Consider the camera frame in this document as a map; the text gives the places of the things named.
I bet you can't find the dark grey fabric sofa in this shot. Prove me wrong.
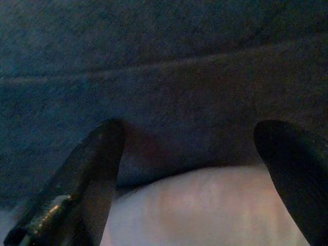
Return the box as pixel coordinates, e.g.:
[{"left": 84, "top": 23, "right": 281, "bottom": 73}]
[{"left": 0, "top": 0, "right": 328, "bottom": 210}]

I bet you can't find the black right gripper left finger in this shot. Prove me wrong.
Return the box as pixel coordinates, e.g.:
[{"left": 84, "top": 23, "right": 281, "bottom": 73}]
[{"left": 3, "top": 118, "right": 127, "bottom": 246}]

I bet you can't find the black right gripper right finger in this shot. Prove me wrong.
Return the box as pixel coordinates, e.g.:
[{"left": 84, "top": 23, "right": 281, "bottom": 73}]
[{"left": 253, "top": 119, "right": 328, "bottom": 246}]

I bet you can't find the pink plush pillow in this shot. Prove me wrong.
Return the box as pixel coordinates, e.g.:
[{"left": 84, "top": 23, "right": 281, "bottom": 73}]
[{"left": 98, "top": 163, "right": 312, "bottom": 246}]

